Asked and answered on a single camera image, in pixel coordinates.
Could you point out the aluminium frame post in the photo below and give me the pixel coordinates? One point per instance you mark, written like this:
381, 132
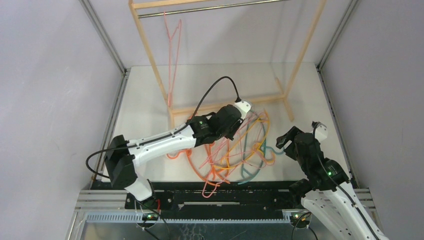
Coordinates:
101, 78
328, 83

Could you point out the hanging pink wire hanger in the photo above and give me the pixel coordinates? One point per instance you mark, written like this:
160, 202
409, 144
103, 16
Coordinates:
174, 43

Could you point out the yellow plastic hanger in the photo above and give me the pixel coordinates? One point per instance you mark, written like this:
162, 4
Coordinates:
249, 153

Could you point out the metal rack rod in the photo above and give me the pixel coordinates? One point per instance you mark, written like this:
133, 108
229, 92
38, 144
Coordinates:
209, 8

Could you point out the metal cable tray base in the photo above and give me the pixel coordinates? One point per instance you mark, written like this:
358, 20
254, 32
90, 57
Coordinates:
107, 214

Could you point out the aluminium frame post left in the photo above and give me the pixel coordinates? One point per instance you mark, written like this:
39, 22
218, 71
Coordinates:
101, 78

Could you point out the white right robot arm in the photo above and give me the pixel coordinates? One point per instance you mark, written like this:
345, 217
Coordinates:
327, 192

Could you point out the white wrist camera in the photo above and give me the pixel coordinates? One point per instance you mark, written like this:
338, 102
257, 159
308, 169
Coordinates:
319, 131
244, 107

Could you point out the teal plastic hanger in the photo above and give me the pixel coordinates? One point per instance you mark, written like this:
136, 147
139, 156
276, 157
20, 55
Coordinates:
259, 155

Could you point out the orange plastic hanger left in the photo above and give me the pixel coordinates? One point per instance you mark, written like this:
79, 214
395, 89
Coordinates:
179, 155

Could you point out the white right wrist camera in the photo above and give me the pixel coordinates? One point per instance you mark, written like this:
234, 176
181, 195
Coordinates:
319, 131

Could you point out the aluminium frame post right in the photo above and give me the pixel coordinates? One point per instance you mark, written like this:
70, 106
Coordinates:
328, 83

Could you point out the orange plastic hanger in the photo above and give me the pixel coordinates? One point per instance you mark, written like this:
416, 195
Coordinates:
214, 171
179, 155

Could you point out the orange plastic hanger right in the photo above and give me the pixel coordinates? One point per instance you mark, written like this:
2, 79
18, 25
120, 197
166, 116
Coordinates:
214, 171

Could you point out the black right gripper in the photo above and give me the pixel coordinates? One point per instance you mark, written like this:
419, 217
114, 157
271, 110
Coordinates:
291, 137

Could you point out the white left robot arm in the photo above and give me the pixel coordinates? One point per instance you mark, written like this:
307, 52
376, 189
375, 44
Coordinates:
124, 156

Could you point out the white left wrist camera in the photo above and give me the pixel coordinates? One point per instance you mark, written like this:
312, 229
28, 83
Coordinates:
244, 107

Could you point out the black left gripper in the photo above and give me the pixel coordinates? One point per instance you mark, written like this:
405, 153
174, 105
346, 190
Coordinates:
236, 125

